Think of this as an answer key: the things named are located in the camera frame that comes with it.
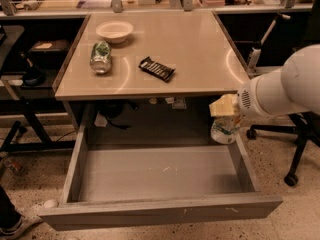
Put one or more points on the black box on shelf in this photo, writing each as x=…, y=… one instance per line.
x=50, y=50

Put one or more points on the green can lying down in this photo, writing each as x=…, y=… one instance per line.
x=100, y=60

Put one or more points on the black office chair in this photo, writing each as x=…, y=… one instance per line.
x=306, y=127

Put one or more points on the white spray bottle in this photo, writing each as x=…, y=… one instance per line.
x=254, y=56

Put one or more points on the green white 7up can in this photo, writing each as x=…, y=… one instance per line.
x=225, y=129

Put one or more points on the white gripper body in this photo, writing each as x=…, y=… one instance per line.
x=246, y=100

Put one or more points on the open grey top drawer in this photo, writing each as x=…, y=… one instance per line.
x=156, y=165

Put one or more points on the white sneaker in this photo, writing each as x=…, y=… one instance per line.
x=14, y=222

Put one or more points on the white bowl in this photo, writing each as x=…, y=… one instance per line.
x=114, y=32

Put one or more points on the black snack bar wrapper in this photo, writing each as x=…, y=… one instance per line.
x=156, y=69

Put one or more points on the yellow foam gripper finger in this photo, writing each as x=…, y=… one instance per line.
x=226, y=105

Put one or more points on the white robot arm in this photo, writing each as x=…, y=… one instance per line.
x=293, y=88

